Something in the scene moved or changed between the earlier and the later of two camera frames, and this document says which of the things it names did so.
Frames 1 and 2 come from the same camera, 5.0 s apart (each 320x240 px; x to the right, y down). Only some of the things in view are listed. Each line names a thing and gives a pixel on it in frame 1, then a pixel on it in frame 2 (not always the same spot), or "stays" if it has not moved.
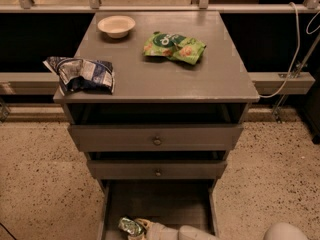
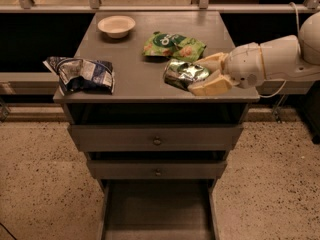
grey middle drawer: (158, 169) stays
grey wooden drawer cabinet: (158, 144) stays
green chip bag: (174, 46) stays
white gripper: (162, 232) to (244, 65)
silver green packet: (131, 226) to (183, 75)
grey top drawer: (159, 137) stays
